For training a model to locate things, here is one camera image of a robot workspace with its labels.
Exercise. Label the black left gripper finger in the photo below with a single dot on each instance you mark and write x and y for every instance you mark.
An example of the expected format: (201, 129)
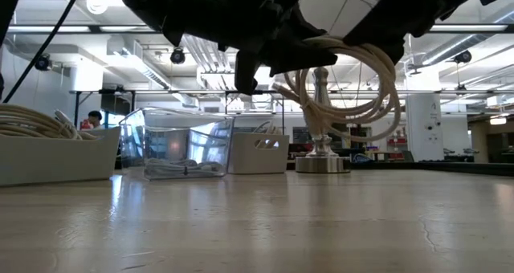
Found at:
(245, 74)
(301, 52)

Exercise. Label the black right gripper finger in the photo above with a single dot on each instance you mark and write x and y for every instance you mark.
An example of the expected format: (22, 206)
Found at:
(395, 50)

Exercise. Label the black ceiling spotlight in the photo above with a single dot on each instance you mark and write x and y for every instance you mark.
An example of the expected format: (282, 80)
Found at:
(42, 62)
(178, 56)
(463, 56)

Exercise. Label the white round column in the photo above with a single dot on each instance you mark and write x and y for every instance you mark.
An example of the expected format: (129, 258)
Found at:
(424, 126)

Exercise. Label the clear plastic bin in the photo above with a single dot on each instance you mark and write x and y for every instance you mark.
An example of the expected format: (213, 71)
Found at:
(176, 140)

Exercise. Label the silver lamp with white shade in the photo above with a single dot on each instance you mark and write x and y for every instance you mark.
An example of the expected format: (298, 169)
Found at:
(321, 152)

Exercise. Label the person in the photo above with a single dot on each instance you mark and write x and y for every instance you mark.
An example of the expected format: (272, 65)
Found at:
(95, 119)

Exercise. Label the large white plastic bin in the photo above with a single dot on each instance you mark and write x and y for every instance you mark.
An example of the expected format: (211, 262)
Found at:
(56, 156)

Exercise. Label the black metal frame stand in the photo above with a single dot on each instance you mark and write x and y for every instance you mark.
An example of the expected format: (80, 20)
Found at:
(102, 92)
(265, 92)

